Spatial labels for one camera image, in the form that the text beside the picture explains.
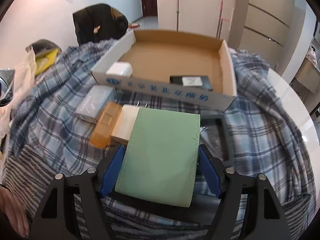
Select green notebook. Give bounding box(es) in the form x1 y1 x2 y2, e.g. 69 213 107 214
115 108 200 207

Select person's left hand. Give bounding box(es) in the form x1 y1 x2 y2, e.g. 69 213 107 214
1 185 29 238

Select blue plaid shirt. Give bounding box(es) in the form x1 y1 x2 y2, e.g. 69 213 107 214
2 39 317 240

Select orange brown box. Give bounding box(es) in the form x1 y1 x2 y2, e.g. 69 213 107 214
89 101 122 148

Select cream white box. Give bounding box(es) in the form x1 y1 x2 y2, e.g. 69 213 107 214
111 105 140 145

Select grey silver box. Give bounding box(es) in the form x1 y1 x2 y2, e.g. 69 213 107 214
75 85 116 124

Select white plastic bag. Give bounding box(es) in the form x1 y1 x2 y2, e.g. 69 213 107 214
1 50 36 139

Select beige cabinet counter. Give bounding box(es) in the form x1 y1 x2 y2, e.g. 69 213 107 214
295 58 320 94

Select small black box with label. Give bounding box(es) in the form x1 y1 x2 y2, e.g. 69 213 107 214
169 76 213 91

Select white charger block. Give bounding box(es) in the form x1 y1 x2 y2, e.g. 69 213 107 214
106 62 133 77

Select open cardboard tray box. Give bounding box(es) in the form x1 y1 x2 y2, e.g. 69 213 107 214
91 29 237 111

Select chair with black jacket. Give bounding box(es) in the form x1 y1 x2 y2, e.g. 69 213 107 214
73 3 129 45

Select pink broom and dustpan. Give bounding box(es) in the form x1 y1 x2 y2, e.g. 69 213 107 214
216 0 229 39

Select beige refrigerator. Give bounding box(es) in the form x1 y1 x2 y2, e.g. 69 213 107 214
228 0 296 70

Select black display frame case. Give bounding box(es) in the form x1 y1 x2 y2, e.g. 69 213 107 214
200 114 234 167

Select grey mop handle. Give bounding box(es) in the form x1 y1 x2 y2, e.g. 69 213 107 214
176 0 180 31

